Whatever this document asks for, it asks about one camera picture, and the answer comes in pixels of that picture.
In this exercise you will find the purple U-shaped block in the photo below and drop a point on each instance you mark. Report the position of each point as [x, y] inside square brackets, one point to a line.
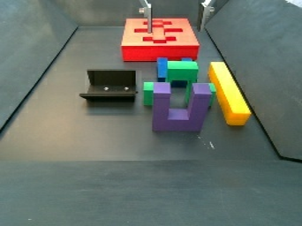
[180, 120]

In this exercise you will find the green stepped block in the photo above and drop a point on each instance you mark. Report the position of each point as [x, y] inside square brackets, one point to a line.
[173, 74]

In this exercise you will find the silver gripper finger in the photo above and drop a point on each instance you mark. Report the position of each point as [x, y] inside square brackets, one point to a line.
[208, 9]
[146, 10]

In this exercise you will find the blue block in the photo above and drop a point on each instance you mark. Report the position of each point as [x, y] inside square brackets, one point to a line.
[185, 77]

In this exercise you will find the black angle bracket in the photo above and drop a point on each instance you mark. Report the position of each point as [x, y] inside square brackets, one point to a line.
[112, 83]

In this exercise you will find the red slotted board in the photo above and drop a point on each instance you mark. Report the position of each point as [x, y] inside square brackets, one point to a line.
[172, 40]

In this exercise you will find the yellow long bar block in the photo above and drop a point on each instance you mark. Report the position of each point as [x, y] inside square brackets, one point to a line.
[230, 99]

